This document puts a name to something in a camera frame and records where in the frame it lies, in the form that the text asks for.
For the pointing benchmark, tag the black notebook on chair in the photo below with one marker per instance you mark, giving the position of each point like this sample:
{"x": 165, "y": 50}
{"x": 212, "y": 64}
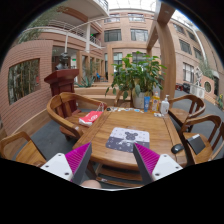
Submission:
{"x": 196, "y": 143}

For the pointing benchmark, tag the wooden armchair left front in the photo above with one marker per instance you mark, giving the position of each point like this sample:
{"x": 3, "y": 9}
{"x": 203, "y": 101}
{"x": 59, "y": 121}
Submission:
{"x": 21, "y": 148}

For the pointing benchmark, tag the dark wooden podium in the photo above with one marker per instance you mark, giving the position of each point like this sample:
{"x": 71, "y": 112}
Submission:
{"x": 62, "y": 80}

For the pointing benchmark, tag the blue tube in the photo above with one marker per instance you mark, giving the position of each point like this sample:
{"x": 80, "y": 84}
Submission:
{"x": 146, "y": 103}

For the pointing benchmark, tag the grey bear mouse pad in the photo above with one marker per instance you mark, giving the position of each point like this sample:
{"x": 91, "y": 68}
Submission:
{"x": 122, "y": 139}

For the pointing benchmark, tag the wooden armchair left rear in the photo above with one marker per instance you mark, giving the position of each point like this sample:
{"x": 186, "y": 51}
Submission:
{"x": 62, "y": 109}

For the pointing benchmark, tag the yellow bottle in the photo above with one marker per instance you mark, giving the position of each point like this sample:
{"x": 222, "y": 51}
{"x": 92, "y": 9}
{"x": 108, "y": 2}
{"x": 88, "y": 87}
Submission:
{"x": 155, "y": 102}

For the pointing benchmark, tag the wooden armchair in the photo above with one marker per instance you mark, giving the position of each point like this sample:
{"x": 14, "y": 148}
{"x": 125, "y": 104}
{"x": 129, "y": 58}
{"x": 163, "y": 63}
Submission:
{"x": 21, "y": 148}
{"x": 213, "y": 144}
{"x": 62, "y": 109}
{"x": 186, "y": 107}

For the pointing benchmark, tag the wooden armchair right rear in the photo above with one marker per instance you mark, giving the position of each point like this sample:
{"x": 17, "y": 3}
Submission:
{"x": 186, "y": 107}

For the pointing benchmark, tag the red white bag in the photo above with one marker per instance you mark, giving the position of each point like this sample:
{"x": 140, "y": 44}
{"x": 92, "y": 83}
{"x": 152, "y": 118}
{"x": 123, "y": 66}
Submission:
{"x": 90, "y": 118}

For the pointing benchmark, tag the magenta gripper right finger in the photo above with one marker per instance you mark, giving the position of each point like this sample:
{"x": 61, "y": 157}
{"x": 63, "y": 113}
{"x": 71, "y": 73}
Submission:
{"x": 153, "y": 166}

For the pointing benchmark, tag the white pump bottle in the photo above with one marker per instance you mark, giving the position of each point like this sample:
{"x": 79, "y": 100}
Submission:
{"x": 164, "y": 106}

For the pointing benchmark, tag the wooden chair behind table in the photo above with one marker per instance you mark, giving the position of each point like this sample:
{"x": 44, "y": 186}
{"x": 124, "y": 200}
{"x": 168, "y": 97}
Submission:
{"x": 120, "y": 102}

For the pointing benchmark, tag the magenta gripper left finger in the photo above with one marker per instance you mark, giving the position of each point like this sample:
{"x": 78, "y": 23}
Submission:
{"x": 70, "y": 166}

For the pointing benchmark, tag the wooden armchair right front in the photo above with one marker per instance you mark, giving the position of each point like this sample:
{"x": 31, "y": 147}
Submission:
{"x": 213, "y": 144}

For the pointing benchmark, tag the green potted plant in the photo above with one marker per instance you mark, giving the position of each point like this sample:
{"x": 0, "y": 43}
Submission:
{"x": 137, "y": 79}

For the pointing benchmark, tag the wooden pillar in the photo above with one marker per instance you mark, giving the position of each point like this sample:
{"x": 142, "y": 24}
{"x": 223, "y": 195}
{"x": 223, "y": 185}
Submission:
{"x": 160, "y": 32}

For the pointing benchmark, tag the black computer mouse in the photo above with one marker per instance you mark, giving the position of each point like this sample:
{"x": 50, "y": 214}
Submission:
{"x": 177, "y": 148}

